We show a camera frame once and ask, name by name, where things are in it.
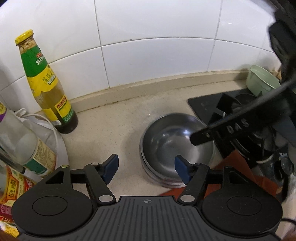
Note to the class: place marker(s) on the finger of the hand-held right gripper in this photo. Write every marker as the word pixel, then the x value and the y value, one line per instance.
pixel 203 136

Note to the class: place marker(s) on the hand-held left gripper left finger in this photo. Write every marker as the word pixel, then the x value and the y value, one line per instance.
pixel 110 168

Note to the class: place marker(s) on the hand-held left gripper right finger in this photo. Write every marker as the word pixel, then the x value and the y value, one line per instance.
pixel 182 170

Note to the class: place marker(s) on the black burner pan support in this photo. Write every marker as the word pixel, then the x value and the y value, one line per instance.
pixel 231 148

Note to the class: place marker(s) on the black glass gas stove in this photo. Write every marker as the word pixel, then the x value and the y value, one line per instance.
pixel 203 104

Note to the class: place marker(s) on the pale green plastic cup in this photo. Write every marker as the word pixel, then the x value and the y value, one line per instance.
pixel 259 80

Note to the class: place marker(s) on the white round tray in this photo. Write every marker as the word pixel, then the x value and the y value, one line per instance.
pixel 60 148

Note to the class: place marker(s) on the red cloth mat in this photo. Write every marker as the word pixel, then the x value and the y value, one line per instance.
pixel 254 183

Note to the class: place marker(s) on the clear bottle with green label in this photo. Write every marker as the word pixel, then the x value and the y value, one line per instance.
pixel 25 148

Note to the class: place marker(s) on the dark sauce bottle yellow label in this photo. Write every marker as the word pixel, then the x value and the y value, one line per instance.
pixel 50 92

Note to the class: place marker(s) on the bottle with red yellow label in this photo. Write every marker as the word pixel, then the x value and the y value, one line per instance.
pixel 13 192

